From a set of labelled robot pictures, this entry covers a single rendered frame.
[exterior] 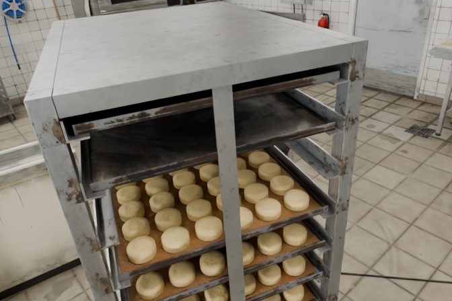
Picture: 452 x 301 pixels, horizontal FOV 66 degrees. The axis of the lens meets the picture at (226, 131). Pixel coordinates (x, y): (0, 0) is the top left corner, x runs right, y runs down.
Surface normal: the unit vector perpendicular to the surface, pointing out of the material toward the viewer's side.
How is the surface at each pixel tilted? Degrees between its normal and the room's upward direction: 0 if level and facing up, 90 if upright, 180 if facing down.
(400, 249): 0
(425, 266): 0
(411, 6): 90
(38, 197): 90
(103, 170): 0
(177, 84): 90
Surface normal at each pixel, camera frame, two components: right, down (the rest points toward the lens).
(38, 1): 0.65, 0.31
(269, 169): -0.07, -0.89
